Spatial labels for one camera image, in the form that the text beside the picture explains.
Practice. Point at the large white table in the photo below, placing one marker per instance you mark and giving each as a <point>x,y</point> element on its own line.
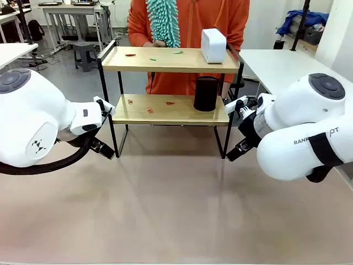
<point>275,66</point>

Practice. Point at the teal chenille duster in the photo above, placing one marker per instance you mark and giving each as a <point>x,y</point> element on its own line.
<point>164,19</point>

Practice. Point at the two-tier wooden metal shelf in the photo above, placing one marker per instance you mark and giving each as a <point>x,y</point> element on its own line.
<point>165,64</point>

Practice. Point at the blue cloth heap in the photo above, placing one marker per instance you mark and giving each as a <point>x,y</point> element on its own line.
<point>300,20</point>

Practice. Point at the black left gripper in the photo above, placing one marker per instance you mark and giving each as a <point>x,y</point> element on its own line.
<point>95,145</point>

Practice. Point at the black stand pole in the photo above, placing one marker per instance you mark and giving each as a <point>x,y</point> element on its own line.
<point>25,22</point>
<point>300,22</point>

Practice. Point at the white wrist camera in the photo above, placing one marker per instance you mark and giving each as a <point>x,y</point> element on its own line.
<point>233,106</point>
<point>99,100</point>

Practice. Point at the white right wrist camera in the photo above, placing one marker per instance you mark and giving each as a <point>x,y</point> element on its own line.
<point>233,106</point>

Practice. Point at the white rounded box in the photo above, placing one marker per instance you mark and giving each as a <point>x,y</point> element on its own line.
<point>213,45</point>

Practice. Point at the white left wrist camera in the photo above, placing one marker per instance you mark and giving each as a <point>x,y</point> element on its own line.
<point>99,100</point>

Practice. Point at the black cylinder container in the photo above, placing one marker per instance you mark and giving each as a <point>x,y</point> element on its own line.
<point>205,94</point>

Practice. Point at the person's left hand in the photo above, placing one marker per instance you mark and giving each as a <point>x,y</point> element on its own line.
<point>225,91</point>

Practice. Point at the black backpack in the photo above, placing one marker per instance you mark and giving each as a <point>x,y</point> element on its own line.
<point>35,29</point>

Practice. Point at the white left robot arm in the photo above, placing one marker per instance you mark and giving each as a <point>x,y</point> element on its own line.
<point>27,116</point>

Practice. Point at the person's right hand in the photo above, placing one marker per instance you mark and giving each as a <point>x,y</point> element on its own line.
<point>158,43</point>

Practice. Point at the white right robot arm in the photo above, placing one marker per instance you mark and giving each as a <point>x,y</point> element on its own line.
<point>303,110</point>

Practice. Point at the grey plastic stool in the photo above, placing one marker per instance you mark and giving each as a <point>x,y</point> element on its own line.
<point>84,53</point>

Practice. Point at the person in orange hoodie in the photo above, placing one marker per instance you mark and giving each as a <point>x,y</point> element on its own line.
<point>198,16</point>

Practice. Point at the white background desk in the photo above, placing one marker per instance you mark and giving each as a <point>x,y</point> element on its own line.
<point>69,9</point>

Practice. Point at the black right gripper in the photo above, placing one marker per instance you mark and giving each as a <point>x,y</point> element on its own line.
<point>248,129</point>

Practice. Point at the white side table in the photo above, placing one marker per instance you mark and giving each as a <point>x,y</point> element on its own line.
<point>13,52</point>

